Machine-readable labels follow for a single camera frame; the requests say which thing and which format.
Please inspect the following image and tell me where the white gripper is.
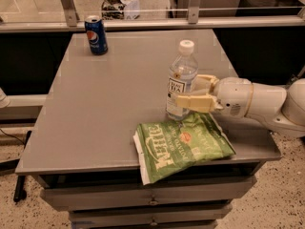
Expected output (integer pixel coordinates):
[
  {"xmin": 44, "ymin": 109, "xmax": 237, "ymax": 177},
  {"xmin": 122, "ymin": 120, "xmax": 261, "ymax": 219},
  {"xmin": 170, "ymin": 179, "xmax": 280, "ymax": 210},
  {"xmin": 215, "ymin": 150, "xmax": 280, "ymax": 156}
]
[{"xmin": 175, "ymin": 74, "xmax": 254, "ymax": 117}]

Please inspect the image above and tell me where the clear plastic water bottle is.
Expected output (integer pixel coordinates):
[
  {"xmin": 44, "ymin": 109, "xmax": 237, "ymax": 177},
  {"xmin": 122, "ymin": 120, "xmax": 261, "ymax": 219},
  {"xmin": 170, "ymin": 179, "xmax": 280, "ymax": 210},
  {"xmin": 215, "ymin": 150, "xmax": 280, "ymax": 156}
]
[{"xmin": 166, "ymin": 40, "xmax": 198, "ymax": 120}]

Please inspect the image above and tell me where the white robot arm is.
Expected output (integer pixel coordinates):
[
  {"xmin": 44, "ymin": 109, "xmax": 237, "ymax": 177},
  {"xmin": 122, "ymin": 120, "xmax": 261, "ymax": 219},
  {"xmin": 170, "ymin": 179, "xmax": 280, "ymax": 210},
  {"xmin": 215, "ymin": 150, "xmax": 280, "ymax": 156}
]
[{"xmin": 174, "ymin": 74, "xmax": 305, "ymax": 137}]

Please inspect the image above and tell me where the green jalapeno chip bag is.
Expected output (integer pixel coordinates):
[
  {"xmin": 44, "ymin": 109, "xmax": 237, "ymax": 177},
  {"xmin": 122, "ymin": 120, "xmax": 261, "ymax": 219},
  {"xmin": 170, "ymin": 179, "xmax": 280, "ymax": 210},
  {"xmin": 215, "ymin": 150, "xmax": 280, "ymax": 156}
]
[{"xmin": 133, "ymin": 113, "xmax": 235, "ymax": 185}]

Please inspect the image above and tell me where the white plastic bag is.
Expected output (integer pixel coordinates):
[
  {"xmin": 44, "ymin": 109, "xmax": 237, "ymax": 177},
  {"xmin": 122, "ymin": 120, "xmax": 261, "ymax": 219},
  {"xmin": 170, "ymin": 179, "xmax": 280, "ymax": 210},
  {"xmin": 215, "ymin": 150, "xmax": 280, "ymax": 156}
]
[{"xmin": 101, "ymin": 0, "xmax": 140, "ymax": 20}]

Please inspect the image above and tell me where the blue Pepsi soda can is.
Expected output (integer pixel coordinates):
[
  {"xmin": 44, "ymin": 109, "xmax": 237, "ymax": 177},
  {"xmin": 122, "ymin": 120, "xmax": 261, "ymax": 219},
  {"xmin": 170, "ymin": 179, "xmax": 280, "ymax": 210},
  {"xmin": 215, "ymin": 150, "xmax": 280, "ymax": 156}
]
[{"xmin": 85, "ymin": 15, "xmax": 108, "ymax": 55}]

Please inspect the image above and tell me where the grey drawer cabinet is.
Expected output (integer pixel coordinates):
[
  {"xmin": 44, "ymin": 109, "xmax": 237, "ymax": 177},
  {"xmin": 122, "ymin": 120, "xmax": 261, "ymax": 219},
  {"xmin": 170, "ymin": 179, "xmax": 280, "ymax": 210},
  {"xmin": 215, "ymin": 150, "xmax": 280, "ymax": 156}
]
[{"xmin": 16, "ymin": 30, "xmax": 280, "ymax": 229}]

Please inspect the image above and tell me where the lower grey drawer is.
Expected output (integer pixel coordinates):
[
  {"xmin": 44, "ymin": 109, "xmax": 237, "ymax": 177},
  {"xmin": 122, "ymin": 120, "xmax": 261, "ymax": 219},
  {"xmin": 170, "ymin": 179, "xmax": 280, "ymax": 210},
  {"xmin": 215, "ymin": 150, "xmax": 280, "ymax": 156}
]
[{"xmin": 70, "ymin": 203, "xmax": 232, "ymax": 229}]

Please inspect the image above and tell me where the grey drawer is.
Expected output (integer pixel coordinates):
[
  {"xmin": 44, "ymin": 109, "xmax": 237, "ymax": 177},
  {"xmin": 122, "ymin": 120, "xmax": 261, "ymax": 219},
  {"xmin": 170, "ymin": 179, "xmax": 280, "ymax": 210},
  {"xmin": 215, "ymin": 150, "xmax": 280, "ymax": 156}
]
[
  {"xmin": 41, "ymin": 176, "xmax": 256, "ymax": 211},
  {"xmin": 70, "ymin": 203, "xmax": 232, "ymax": 229}
]

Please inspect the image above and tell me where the upper grey drawer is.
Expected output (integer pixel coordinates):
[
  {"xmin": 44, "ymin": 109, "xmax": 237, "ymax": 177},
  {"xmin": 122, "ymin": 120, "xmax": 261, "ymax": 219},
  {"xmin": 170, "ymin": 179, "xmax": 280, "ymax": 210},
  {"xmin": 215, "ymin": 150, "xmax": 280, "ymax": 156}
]
[{"xmin": 41, "ymin": 176, "xmax": 256, "ymax": 211}]

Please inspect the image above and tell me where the black floor stand leg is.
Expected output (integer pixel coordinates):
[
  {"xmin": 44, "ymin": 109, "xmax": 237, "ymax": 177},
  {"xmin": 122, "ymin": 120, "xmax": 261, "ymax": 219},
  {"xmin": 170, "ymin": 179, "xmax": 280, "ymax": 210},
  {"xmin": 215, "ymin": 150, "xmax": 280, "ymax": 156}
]
[{"xmin": 12, "ymin": 130, "xmax": 32, "ymax": 203}]

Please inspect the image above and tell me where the metal window frame rail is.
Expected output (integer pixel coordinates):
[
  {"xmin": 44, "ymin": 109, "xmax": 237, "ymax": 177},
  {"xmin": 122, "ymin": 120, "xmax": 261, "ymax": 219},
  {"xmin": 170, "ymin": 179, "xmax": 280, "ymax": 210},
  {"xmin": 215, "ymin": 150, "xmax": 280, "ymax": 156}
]
[{"xmin": 0, "ymin": 15, "xmax": 305, "ymax": 33}]

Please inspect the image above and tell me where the black cable on floor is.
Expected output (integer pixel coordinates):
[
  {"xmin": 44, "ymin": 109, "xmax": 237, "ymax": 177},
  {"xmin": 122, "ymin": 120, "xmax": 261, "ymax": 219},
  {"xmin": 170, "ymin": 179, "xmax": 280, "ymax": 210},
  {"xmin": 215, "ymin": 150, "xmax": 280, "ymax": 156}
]
[{"xmin": 0, "ymin": 127, "xmax": 27, "ymax": 146}]

